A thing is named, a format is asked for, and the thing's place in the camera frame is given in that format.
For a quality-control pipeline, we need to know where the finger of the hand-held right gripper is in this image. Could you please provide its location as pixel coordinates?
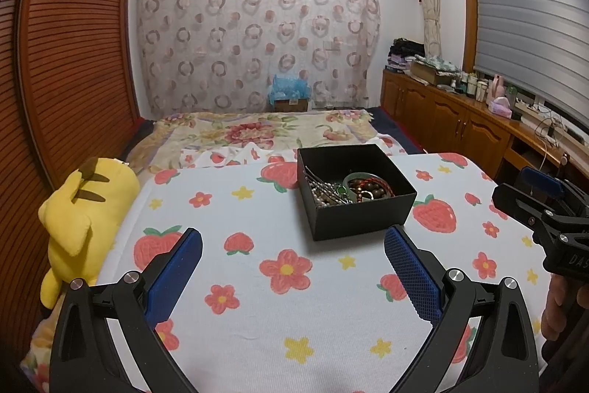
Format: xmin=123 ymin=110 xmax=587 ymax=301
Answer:
xmin=519 ymin=166 xmax=568 ymax=203
xmin=491 ymin=182 xmax=553 ymax=237

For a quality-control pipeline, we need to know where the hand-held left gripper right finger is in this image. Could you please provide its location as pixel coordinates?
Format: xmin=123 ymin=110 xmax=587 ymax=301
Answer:
xmin=383 ymin=225 xmax=540 ymax=393

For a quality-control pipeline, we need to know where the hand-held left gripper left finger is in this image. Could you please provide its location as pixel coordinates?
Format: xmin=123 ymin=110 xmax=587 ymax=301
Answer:
xmin=50 ymin=227 xmax=204 ymax=393

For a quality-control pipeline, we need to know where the black jewelry box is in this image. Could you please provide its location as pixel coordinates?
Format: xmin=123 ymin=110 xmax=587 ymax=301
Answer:
xmin=297 ymin=143 xmax=419 ymax=242

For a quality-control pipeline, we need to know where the person's right hand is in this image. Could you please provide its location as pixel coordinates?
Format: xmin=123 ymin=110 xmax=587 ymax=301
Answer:
xmin=539 ymin=271 xmax=572 ymax=339

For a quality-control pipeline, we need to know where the white power strip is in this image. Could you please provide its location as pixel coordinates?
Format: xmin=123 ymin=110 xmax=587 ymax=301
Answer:
xmin=512 ymin=98 xmax=542 ymax=118

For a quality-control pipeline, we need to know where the pink tissue box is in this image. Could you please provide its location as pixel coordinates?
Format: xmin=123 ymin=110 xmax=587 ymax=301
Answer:
xmin=487 ymin=97 xmax=513 ymax=118

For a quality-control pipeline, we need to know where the green jade bangle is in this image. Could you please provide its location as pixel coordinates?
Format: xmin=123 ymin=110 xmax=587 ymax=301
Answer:
xmin=342 ymin=172 xmax=392 ymax=199

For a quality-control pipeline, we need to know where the yellow plush toy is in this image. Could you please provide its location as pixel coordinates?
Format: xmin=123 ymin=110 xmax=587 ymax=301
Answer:
xmin=38 ymin=157 xmax=141 ymax=310

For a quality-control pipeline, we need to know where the long wooden cabinet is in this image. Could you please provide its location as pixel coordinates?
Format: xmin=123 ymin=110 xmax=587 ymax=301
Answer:
xmin=380 ymin=68 xmax=589 ymax=192

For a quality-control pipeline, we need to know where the row of cosmetic bottles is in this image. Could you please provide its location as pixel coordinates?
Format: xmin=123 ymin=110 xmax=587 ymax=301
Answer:
xmin=453 ymin=70 xmax=491 ymax=99

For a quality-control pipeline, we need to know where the white strawberry flower blanket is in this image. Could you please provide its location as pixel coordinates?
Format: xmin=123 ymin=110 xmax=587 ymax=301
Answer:
xmin=92 ymin=151 xmax=553 ymax=393

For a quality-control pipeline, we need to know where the white strawberry print sheet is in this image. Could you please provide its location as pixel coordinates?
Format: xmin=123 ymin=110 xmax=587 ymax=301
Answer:
xmin=181 ymin=144 xmax=301 ymax=168

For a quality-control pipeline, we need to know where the silver metal hairpin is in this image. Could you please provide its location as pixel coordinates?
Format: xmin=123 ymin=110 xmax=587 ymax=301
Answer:
xmin=303 ymin=167 xmax=335 ymax=192

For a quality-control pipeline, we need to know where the dark blue bedspread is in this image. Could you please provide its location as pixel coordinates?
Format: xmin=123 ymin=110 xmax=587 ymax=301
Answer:
xmin=367 ymin=106 xmax=425 ymax=155

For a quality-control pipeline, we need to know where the green patterned folded cloth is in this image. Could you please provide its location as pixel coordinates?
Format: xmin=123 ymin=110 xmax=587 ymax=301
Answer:
xmin=413 ymin=54 xmax=461 ymax=74

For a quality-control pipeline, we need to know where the brown cardboard box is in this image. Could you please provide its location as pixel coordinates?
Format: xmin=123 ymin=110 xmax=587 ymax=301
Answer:
xmin=409 ymin=60 xmax=450 ymax=85

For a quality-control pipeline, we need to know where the beige floral blanket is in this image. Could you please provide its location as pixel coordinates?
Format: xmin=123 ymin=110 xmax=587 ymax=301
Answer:
xmin=126 ymin=109 xmax=384 ymax=173

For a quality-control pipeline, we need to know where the grey striped window blind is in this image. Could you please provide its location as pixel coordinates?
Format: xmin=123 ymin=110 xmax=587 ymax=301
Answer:
xmin=469 ymin=0 xmax=589 ymax=118

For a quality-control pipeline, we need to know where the stack of folded clothes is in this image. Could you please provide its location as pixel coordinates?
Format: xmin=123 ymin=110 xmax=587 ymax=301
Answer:
xmin=387 ymin=37 xmax=427 ymax=72

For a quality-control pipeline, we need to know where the brown woven basket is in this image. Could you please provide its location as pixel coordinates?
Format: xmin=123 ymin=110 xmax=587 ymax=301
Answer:
xmin=274 ymin=97 xmax=310 ymax=113

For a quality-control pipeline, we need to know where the wooden louvred wardrobe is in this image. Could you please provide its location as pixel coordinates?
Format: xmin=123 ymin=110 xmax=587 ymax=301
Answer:
xmin=0 ymin=0 xmax=141 ymax=375

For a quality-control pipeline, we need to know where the black charger with cables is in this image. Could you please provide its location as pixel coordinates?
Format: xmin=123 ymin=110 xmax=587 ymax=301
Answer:
xmin=536 ymin=116 xmax=572 ymax=150

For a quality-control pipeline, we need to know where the brown wooden bead bracelet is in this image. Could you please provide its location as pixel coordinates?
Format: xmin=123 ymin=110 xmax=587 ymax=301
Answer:
xmin=352 ymin=178 xmax=397 ymax=199

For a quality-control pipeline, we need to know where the wooden window frame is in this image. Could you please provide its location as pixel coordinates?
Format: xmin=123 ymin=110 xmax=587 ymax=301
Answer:
xmin=457 ymin=0 xmax=589 ymax=132

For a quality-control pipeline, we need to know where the sheer ring-patterned curtain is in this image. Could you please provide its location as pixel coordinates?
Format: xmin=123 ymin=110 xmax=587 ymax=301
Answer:
xmin=137 ymin=0 xmax=383 ymax=118

